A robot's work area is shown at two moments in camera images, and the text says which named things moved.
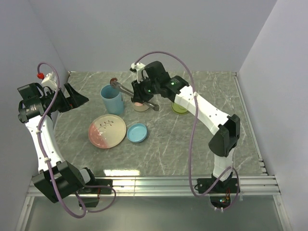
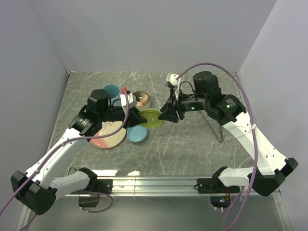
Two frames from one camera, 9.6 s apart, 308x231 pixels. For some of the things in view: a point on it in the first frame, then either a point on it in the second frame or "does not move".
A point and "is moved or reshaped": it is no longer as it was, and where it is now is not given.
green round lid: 179,109 is moved or reshaped
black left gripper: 75,100 -> 133,119
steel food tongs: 118,86 is moved or reshaped
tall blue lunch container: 113,98 does not move
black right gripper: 139,96 -> 170,113
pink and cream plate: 107,131 does not move
